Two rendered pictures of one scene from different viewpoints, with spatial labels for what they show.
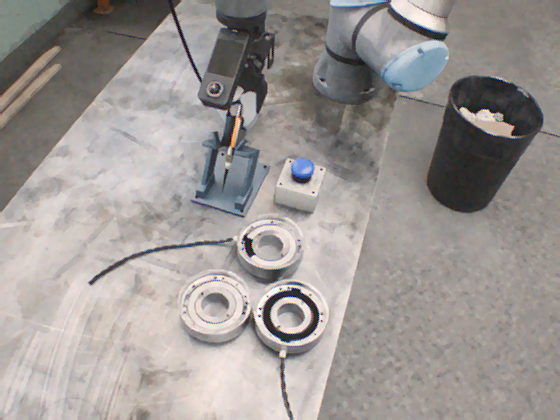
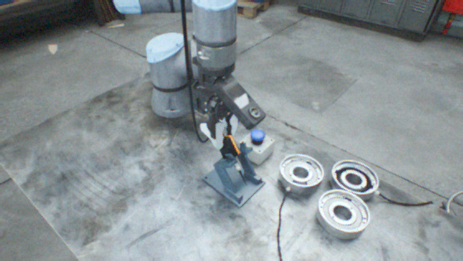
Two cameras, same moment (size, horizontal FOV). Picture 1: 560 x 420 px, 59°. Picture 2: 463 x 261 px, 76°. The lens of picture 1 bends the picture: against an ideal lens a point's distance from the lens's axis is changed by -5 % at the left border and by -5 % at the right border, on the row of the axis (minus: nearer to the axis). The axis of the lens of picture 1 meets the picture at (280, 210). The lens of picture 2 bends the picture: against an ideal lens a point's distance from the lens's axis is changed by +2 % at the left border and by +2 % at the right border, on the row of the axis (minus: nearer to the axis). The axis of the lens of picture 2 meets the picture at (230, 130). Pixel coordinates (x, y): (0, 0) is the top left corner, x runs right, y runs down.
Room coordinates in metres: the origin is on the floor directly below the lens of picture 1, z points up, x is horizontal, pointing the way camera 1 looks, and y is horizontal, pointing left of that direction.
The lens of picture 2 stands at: (0.41, 0.52, 1.38)
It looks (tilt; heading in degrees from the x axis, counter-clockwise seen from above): 40 degrees down; 297
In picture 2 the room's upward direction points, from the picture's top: straight up
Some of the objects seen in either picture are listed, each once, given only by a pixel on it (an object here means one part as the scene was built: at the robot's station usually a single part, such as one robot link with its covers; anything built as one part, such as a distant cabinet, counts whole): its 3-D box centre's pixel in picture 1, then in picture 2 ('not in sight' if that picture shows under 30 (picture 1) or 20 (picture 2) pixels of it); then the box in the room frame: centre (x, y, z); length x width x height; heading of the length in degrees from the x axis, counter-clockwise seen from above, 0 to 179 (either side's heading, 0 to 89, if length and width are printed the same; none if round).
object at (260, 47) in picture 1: (243, 42); (215, 87); (0.67, 0.08, 1.06); 0.09 x 0.08 x 0.12; 165
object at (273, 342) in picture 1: (290, 317); (352, 181); (0.35, -0.03, 0.82); 0.10 x 0.10 x 0.04
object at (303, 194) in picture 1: (301, 182); (255, 145); (0.61, -0.03, 0.82); 0.08 x 0.07 x 0.05; 167
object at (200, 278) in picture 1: (215, 307); (341, 215); (0.36, 0.08, 0.82); 0.10 x 0.10 x 0.04
